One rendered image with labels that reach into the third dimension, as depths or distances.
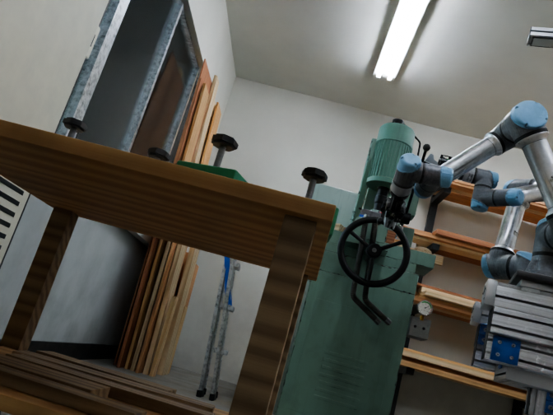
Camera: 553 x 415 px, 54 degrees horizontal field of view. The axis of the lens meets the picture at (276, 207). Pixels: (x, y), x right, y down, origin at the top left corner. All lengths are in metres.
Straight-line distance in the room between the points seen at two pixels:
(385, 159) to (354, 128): 2.63
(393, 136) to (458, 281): 2.61
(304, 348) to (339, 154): 3.03
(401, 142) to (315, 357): 1.07
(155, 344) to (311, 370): 1.38
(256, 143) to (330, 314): 3.01
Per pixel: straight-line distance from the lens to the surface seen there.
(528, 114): 2.13
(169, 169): 0.76
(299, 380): 2.35
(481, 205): 2.57
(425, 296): 4.45
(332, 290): 2.37
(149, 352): 3.48
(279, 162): 5.06
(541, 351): 2.15
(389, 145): 2.65
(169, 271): 3.50
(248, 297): 4.80
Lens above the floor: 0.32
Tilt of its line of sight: 14 degrees up
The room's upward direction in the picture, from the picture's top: 16 degrees clockwise
